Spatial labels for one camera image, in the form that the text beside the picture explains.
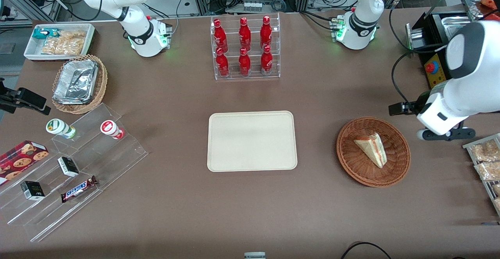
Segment stacked aluminium foil containers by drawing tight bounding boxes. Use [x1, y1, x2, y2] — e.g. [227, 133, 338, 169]
[52, 59, 99, 105]

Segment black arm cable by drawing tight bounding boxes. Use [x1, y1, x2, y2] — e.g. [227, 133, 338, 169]
[389, 0, 448, 104]

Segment black table edge cable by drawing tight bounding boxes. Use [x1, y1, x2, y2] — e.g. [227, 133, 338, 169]
[341, 242, 393, 259]

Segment red cola bottle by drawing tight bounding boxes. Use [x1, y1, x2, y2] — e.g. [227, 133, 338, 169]
[239, 17, 252, 50]
[213, 19, 228, 52]
[261, 16, 273, 49]
[216, 48, 230, 77]
[261, 45, 273, 75]
[239, 48, 251, 76]

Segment metal snack tray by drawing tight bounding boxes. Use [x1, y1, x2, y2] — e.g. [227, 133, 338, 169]
[462, 133, 500, 216]

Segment steel warmer pan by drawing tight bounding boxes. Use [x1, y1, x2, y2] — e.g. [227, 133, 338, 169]
[441, 16, 478, 41]

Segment Snickers chocolate bar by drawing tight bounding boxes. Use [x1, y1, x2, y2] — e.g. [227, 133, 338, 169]
[61, 175, 98, 203]

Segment black clamp mount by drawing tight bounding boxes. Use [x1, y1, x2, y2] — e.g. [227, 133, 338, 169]
[0, 78, 52, 116]

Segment teal snack packet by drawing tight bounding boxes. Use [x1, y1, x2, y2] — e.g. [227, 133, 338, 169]
[32, 28, 61, 41]

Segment green lid yoghurt bottle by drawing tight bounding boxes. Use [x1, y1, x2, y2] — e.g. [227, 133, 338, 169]
[46, 118, 77, 139]

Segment beige plastic tray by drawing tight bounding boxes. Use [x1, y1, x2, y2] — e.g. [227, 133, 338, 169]
[207, 111, 298, 172]

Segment white rectangular snack bin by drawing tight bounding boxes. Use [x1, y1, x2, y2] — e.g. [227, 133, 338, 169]
[23, 23, 96, 61]

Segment red cookie box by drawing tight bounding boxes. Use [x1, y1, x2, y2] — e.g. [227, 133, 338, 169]
[0, 140, 50, 186]

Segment clear acrylic step display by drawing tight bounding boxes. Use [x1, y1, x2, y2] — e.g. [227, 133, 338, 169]
[0, 103, 149, 243]

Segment oval tan wicker basket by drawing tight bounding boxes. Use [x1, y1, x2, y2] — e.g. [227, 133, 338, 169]
[52, 54, 108, 114]

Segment black food warmer case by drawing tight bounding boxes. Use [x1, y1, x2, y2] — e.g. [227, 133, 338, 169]
[405, 0, 500, 90]

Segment black wrist cable mount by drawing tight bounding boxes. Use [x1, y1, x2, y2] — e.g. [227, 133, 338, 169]
[388, 101, 419, 116]

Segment clear bag of fried snacks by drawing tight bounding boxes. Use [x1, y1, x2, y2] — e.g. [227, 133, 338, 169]
[470, 139, 500, 163]
[474, 161, 500, 182]

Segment clear bag of crackers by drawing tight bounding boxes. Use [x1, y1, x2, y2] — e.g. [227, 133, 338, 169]
[41, 37, 85, 55]
[55, 30, 87, 43]

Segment small black carton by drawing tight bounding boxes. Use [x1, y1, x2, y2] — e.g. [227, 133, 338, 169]
[57, 157, 79, 177]
[20, 181, 45, 201]

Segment red lid yoghurt bottle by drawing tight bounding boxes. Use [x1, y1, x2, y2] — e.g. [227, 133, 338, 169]
[100, 120, 125, 140]

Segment round brown wicker basket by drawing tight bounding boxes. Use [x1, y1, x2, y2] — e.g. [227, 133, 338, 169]
[336, 117, 411, 188]

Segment triangular sandwich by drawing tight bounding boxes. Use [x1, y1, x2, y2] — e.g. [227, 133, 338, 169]
[354, 132, 388, 169]

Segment clear acrylic bottle rack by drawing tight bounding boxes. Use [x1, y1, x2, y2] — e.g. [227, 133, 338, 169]
[210, 13, 281, 80]

